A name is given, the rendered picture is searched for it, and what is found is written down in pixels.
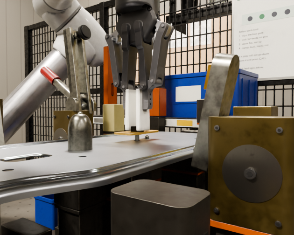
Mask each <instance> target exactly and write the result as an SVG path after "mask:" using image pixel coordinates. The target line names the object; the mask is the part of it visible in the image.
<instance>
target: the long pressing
mask: <svg viewBox="0 0 294 235"><path fill-rule="evenodd" d="M146 135H148V136H149V139H145V136H146ZM196 137H197V133H183V132H165V131H159V132H155V133H148V134H141V135H140V140H139V141H135V135H133V136H127V135H114V133H112V134H103V135H94V136H92V150H87V151H70V150H68V138H63V139H54V140H45V141H36V142H27V143H18V144H9V145H0V204H4V203H8V202H12V201H15V200H21V199H26V198H31V197H37V196H43V195H49V194H57V193H63V192H69V191H75V190H81V189H87V188H93V187H100V186H104V185H108V184H111V183H114V182H117V181H120V180H124V179H127V178H130V177H133V176H136V175H139V174H142V173H145V172H148V171H151V170H154V169H157V168H160V167H163V166H167V165H170V164H173V163H176V162H179V161H182V160H185V159H188V158H191V157H193V149H194V146H195V143H196ZM32 157H43V158H39V159H32V160H26V161H20V162H6V161H12V160H18V159H26V158H32ZM8 170H11V171H8ZM4 171H7V172H4Z"/></svg>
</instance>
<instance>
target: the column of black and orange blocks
mask: <svg viewBox="0 0 294 235"><path fill-rule="evenodd" d="M149 116H150V117H149V119H150V130H158V131H165V116H166V88H165V73H164V80H163V85H162V86H158V87H156V88H154V89H153V107H152V109H149Z"/></svg>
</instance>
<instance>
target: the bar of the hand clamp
mask: <svg viewBox="0 0 294 235"><path fill-rule="evenodd" d="M90 37H91V31H90V29H89V28H88V27H87V26H86V25H81V26H79V27H78V31H74V30H73V28H71V27H69V28H66V29H64V30H63V38H64V40H63V41H64V47H65V55H66V64H67V73H68V82H69V90H70V98H76V99H77V100H78V101H79V111H78V112H82V109H81V100H80V97H81V99H82V100H83V101H85V102H86V103H87V107H86V108H85V109H84V111H89V114H92V105H91V94H90V85H89V77H88V69H87V60H86V51H85V43H84V41H85V40H88V39H90ZM80 94H81V96H80Z"/></svg>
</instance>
